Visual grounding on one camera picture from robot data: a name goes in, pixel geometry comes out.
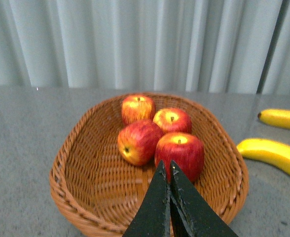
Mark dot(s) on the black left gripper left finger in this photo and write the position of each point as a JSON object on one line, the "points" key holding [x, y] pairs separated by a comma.
{"points": [[153, 216]]}

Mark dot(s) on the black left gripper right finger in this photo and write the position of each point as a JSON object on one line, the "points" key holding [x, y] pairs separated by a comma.
{"points": [[191, 215]]}

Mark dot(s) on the dark red apple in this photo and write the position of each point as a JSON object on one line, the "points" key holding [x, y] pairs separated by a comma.
{"points": [[186, 150]]}

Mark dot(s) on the red apple sideways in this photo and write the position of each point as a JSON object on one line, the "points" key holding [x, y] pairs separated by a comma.
{"points": [[137, 142]]}

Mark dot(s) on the yellow banana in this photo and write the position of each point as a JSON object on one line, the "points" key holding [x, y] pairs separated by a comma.
{"points": [[268, 151], [275, 117]]}

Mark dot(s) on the brown wicker basket left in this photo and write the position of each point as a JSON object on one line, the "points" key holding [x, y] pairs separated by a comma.
{"points": [[100, 193]]}

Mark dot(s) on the red apple yellow top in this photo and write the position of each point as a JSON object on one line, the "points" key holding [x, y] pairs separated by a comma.
{"points": [[173, 120]]}

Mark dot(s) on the yellowish red apple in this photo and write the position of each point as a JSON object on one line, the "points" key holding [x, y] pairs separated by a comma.
{"points": [[137, 107]]}

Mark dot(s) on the white curtain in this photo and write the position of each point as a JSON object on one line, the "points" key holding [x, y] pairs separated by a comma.
{"points": [[235, 46]]}

